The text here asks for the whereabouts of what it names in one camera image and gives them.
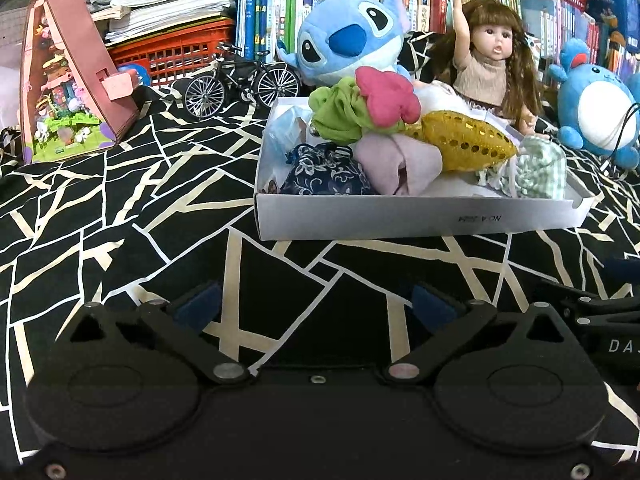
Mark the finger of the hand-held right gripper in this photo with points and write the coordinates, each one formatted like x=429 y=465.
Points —
x=625 y=270
x=600 y=312

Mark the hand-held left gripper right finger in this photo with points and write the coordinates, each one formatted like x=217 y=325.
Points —
x=435 y=307

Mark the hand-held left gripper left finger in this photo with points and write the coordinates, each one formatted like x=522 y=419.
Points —
x=197 y=307

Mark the white cardboard box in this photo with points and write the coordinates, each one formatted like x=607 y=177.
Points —
x=400 y=220

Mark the green checked cloth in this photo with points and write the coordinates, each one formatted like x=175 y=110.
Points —
x=540 y=170

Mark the pink towel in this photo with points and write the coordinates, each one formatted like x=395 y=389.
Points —
x=390 y=160

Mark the gold sequin pouch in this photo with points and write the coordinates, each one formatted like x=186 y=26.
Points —
x=465 y=142

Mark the white fluffy plush toy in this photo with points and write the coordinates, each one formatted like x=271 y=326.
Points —
x=440 y=100

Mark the pink plush toy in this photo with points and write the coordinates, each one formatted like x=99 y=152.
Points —
x=390 y=100

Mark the green plush toy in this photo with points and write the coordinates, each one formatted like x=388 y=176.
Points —
x=340 y=110

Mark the black patterned blanket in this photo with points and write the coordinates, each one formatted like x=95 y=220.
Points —
x=100 y=220

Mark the blue round plush toy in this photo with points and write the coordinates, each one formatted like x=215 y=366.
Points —
x=595 y=110

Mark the miniature black bicycle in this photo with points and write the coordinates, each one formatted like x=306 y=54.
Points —
x=240 y=70

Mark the blue ball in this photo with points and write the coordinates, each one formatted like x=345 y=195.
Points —
x=142 y=72

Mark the red plastic basket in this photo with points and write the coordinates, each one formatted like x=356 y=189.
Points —
x=170 y=55

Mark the pink triangular dollhouse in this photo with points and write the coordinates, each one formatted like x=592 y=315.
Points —
x=85 y=75

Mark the long-haired doll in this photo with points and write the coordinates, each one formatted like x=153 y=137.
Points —
x=495 y=45

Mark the blue cardboard box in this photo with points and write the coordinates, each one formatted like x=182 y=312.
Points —
x=612 y=5

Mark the blue alien plush toy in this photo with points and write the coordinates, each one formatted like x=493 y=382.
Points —
x=345 y=25

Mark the row of shelved books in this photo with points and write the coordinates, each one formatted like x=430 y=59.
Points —
x=260 y=5

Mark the white paper sheet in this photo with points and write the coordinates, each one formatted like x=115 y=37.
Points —
x=10 y=60

